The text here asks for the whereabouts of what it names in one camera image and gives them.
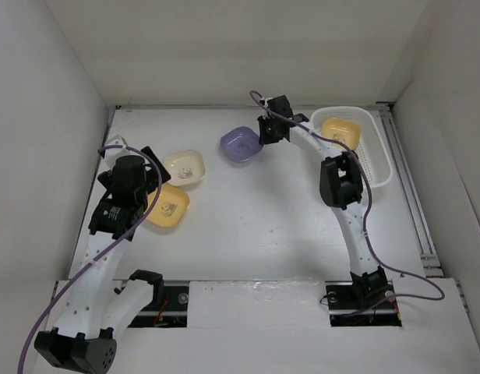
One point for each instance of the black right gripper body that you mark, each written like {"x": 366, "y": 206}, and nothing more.
{"x": 268, "y": 131}

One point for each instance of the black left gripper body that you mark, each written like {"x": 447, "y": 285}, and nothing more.
{"x": 150, "y": 185}

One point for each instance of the cream panda plate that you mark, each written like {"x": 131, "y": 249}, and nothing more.
{"x": 186, "y": 168}

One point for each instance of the purple panda plate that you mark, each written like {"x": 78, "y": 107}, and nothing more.
{"x": 240, "y": 144}

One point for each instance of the yellow panda plate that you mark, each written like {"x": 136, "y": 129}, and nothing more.
{"x": 170, "y": 207}
{"x": 343, "y": 131}

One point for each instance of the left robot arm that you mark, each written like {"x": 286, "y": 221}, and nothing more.
{"x": 83, "y": 340}

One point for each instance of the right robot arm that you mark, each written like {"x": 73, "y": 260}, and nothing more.
{"x": 341, "y": 185}

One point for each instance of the white perforated plastic bin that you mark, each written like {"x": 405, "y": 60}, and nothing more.
{"x": 371, "y": 149}

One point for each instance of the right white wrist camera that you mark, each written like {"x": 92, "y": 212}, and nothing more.
{"x": 265, "y": 103}

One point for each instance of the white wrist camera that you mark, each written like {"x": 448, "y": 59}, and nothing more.
{"x": 265, "y": 103}
{"x": 110, "y": 155}

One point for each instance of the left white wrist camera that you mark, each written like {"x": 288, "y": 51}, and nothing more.
{"x": 110, "y": 155}

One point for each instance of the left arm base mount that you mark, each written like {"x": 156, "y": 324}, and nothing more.
{"x": 170, "y": 312}

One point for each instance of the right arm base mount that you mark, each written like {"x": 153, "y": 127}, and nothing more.
{"x": 345, "y": 310}

